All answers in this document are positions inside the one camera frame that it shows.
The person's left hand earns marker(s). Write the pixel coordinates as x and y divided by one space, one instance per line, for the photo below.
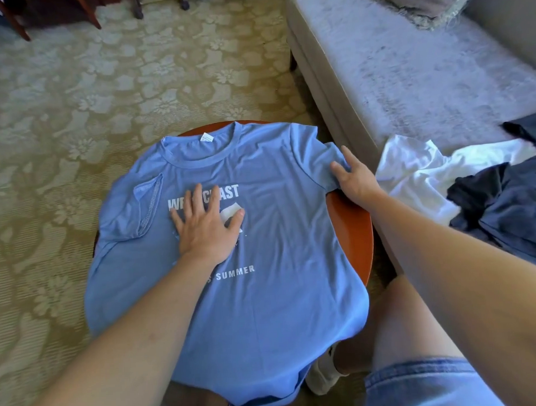
207 232

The person's right hand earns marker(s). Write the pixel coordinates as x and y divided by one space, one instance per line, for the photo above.
358 183

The pile of clothes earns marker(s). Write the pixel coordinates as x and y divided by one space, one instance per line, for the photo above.
426 172

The light blue printed T-shirt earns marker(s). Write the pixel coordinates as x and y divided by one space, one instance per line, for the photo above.
272 307

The person's right forearm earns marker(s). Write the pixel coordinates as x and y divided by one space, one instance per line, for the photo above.
475 271

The person's left forearm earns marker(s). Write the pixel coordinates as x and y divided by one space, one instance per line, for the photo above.
115 358

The person's right leg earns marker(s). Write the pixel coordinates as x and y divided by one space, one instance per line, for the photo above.
406 323

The round wooden table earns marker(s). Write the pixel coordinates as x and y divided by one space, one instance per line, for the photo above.
354 237

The grey velvet chaise sofa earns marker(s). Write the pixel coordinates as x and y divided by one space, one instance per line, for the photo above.
404 71

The white sneaker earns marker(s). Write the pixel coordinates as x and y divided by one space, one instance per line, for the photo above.
322 375

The blue denim shorts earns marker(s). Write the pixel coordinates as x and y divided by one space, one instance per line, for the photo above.
431 387

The black valet stand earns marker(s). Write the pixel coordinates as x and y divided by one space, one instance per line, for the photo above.
162 1

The dark wooden nightstand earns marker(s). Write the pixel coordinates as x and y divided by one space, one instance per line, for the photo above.
46 5

